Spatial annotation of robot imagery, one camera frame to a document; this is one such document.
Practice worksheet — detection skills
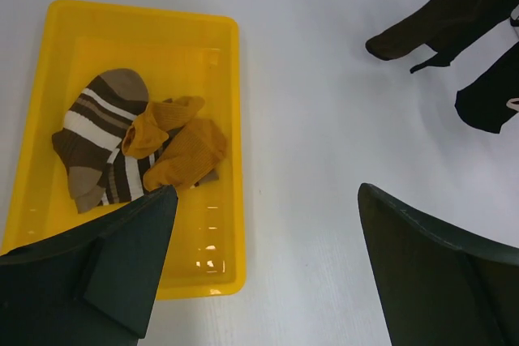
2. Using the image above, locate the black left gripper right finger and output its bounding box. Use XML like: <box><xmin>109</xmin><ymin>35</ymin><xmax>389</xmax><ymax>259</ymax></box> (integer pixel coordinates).
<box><xmin>358</xmin><ymin>183</ymin><xmax>518</xmax><ymax>345</ymax></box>

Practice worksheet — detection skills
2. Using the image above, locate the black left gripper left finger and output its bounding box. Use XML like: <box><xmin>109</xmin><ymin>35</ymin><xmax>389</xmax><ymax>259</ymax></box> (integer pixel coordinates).
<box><xmin>1</xmin><ymin>186</ymin><xmax>178</xmax><ymax>345</ymax></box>

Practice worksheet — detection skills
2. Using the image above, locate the brown white striped sock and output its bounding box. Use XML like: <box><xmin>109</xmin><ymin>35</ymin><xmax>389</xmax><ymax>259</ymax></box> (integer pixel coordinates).
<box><xmin>52</xmin><ymin>68</ymin><xmax>148</xmax><ymax>213</ymax></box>

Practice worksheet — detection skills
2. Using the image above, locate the mustard yellow sock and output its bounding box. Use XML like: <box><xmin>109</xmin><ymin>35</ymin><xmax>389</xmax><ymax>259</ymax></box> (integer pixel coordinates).
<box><xmin>143</xmin><ymin>118</ymin><xmax>227</xmax><ymax>191</ymax></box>
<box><xmin>121</xmin><ymin>96</ymin><xmax>205</xmax><ymax>160</ymax></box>

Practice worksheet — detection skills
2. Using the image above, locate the black hanging sock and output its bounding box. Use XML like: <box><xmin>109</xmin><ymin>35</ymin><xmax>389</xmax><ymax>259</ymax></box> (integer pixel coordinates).
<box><xmin>455</xmin><ymin>44</ymin><xmax>518</xmax><ymax>134</ymax></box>

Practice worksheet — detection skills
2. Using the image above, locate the yellow plastic tray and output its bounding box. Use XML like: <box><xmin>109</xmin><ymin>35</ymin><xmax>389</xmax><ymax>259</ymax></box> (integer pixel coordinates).
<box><xmin>2</xmin><ymin>0</ymin><xmax>247</xmax><ymax>300</ymax></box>

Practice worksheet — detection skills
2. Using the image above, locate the dark brown hanging sock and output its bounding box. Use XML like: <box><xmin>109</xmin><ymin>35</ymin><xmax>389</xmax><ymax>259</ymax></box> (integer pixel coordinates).
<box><xmin>365</xmin><ymin>0</ymin><xmax>518</xmax><ymax>73</ymax></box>

